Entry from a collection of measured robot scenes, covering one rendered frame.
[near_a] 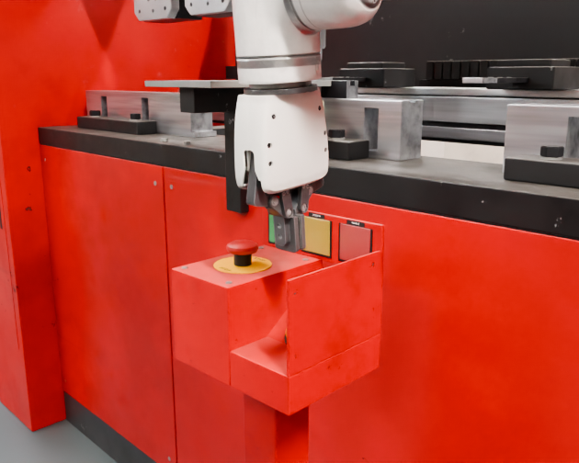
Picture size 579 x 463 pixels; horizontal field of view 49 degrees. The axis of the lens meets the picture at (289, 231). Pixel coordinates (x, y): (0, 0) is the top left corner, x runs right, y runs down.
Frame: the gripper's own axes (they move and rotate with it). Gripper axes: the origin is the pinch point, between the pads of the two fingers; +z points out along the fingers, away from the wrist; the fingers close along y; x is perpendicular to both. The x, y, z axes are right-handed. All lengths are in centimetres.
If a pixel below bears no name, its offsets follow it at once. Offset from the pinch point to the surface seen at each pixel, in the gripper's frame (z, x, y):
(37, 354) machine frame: 62, -121, -16
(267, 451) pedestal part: 28.4, -3.5, 2.6
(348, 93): -10.2, -23.5, -40.0
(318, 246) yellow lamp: 5.4, -4.6, -9.6
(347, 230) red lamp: 2.5, 0.1, -9.9
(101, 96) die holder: -8, -107, -41
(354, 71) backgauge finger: -12, -38, -60
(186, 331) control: 13.2, -12.5, 6.3
